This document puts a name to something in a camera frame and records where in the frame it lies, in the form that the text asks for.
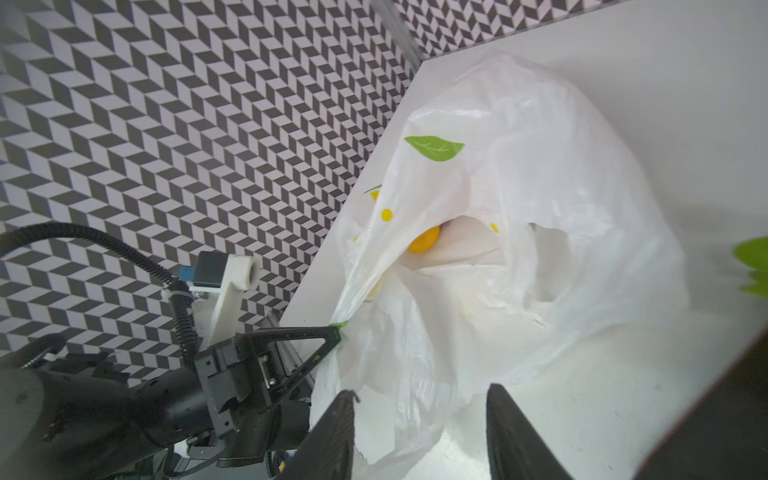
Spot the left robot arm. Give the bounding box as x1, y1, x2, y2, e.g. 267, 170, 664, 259
1, 326, 341, 479

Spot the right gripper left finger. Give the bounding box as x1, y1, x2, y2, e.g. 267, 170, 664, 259
281, 390, 359, 480

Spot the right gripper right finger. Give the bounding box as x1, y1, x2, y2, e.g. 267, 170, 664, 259
486, 383, 572, 480

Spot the yellow fake pear with leaves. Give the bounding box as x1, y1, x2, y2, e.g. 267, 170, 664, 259
733, 236, 768, 297

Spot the yellow fake lemon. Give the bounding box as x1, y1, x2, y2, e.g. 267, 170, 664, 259
407, 225, 441, 254

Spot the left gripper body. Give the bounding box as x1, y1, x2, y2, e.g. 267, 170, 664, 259
195, 332, 312, 468

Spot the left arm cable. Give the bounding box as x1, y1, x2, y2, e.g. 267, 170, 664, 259
0, 221, 199, 370

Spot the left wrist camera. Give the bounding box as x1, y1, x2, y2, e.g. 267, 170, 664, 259
179, 251, 263, 351

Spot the white plastic bag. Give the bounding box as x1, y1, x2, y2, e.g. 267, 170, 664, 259
311, 54, 689, 479

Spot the black square tray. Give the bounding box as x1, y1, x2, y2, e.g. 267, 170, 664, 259
636, 335, 767, 479

